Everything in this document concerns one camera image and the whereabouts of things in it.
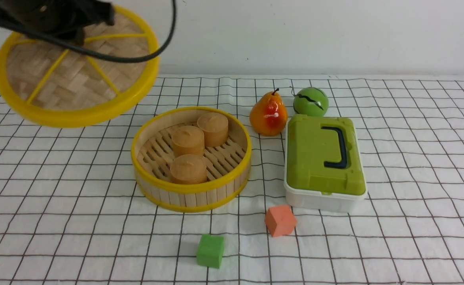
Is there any white black grid tablecloth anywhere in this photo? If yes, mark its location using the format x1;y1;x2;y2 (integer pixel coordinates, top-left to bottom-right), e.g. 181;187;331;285
0;75;464;285

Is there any green foam cube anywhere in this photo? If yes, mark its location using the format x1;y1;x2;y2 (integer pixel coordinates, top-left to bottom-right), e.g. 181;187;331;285
196;234;225;269

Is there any tan cylindrical bun middle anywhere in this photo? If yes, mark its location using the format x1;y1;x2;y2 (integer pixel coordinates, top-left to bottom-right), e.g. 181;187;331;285
171;125;205;158

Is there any orange foam cube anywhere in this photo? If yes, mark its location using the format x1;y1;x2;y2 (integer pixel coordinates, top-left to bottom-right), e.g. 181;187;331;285
264;204;297;238

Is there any orange red toy pear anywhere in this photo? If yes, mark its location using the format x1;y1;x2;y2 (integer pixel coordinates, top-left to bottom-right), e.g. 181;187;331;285
249;88;288;137

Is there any tan cylindrical bun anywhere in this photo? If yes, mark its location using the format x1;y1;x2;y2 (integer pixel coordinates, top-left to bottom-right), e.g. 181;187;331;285
170;154;208;184
197;112;229;147
171;125;205;158

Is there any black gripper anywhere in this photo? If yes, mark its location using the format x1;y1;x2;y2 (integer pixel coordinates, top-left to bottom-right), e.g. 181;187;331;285
0;0;116;45

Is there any black cable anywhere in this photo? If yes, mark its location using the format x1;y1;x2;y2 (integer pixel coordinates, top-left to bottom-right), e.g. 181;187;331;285
0;0;177;64

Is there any green toy melon ball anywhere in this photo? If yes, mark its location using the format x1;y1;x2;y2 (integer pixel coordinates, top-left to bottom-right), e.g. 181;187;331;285
293;87;329;117

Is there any bamboo steamer basket yellow rim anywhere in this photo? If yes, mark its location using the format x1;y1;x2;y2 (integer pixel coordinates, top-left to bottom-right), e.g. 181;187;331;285
131;106;252;212

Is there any tan cylindrical bun back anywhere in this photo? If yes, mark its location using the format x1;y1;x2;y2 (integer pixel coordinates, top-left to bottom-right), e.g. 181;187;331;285
197;112;229;147

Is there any green lid white plastic box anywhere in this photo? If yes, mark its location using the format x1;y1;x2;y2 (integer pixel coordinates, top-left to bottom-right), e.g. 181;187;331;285
284;114;367;213

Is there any tan cylindrical bun front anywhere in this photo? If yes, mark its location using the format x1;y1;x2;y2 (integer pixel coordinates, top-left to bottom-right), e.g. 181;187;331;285
170;154;208;184

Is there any yellow rimmed bamboo steamer lid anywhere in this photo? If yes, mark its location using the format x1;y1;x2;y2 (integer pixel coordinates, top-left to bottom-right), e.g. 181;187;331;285
0;4;158;128

